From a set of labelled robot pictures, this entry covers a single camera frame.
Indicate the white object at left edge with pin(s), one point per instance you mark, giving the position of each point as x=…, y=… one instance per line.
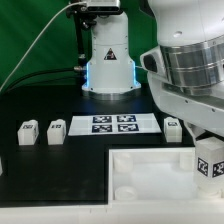
x=1, y=169

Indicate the white marker sheet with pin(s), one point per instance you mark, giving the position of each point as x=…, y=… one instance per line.
x=113, y=124

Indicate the white square tabletop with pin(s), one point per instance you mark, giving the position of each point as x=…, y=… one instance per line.
x=153, y=174

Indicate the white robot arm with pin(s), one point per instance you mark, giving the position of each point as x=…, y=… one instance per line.
x=185, y=71

